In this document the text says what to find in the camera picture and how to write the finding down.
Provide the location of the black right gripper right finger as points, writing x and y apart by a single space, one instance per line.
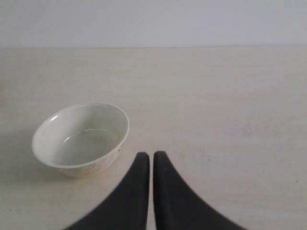
177 206

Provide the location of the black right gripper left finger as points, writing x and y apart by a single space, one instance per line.
126 207

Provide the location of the white ceramic bowl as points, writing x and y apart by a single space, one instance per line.
81 139

